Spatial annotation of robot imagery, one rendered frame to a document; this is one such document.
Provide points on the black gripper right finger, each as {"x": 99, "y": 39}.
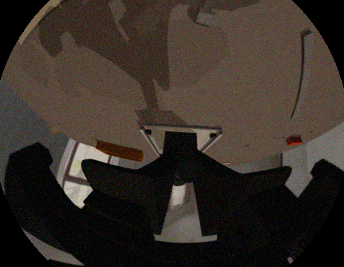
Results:
{"x": 220, "y": 190}

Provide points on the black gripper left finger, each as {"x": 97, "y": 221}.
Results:
{"x": 150, "y": 185}

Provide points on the orange tray with dark brown rim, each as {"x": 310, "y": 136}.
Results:
{"x": 120, "y": 151}

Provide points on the grey flat bar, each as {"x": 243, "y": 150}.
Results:
{"x": 307, "y": 42}

